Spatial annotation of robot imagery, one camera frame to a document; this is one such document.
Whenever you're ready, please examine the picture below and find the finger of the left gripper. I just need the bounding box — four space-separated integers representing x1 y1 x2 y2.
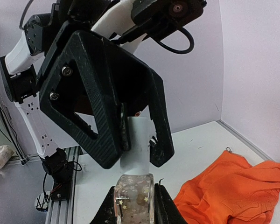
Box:
105 39 175 168

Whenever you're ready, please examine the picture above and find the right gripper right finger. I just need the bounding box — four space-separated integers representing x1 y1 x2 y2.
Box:
154 183 187 224

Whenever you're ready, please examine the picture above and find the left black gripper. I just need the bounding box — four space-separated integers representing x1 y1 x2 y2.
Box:
36 0 133 169

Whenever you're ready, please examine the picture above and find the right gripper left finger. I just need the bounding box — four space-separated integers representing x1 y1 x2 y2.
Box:
90 186 117 224

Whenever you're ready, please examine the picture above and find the white nail polish cap brush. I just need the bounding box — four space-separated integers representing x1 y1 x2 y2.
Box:
120 117 152 175

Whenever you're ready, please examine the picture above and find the small nail polish bottle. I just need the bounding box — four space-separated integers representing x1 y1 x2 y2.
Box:
113 174 155 224

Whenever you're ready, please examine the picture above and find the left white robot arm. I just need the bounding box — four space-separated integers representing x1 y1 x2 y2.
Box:
0 0 177 184

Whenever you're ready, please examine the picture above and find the orange cloth garment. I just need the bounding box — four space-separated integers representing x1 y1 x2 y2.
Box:
174 151 280 224

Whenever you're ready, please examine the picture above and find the white crumpled bag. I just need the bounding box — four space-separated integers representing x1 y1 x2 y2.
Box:
0 145 14 169

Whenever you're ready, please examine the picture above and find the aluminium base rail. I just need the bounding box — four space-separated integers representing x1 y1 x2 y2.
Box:
45 146 82 224

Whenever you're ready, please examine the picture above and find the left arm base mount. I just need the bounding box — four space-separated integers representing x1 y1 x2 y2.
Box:
35 148 71 212

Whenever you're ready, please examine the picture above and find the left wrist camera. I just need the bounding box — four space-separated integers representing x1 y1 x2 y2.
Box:
91 0 207 54

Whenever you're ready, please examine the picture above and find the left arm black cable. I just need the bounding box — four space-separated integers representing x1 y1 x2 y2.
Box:
154 27 195 55

